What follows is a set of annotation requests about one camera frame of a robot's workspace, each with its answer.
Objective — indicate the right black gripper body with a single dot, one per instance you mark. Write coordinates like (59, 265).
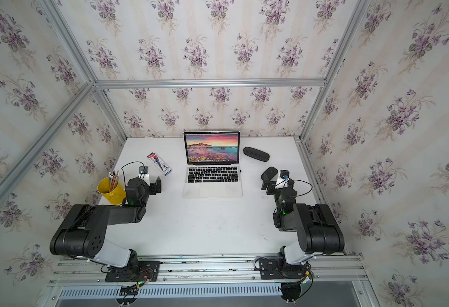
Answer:
(271, 190)

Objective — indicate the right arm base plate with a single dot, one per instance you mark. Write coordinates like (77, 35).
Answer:
(275, 269)

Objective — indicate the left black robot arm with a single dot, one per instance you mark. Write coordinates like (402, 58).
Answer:
(82, 234)

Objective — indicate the silver open laptop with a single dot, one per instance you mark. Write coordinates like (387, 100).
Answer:
(213, 164)

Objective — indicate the aluminium mounting rail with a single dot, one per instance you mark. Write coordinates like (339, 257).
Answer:
(193, 269)

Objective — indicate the black wireless mouse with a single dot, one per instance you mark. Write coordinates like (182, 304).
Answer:
(269, 174)

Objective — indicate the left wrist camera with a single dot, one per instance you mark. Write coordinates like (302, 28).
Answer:
(143, 172)

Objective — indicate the black oblong case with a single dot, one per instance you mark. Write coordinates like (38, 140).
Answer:
(256, 154)

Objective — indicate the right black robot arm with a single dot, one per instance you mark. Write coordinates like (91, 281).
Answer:
(316, 228)

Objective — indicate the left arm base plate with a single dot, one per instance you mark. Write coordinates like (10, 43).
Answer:
(143, 271)

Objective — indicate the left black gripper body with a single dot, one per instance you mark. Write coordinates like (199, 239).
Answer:
(152, 190)

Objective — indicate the yellow pencil cup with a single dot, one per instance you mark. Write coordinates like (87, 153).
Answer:
(113, 196)

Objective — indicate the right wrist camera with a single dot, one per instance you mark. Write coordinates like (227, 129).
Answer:
(283, 177)

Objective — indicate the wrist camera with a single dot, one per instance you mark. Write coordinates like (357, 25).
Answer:
(143, 172)
(283, 177)

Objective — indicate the pencils in cup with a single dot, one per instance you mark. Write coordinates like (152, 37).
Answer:
(113, 180)

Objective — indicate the white blue pencil box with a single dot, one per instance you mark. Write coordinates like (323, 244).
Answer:
(160, 164)

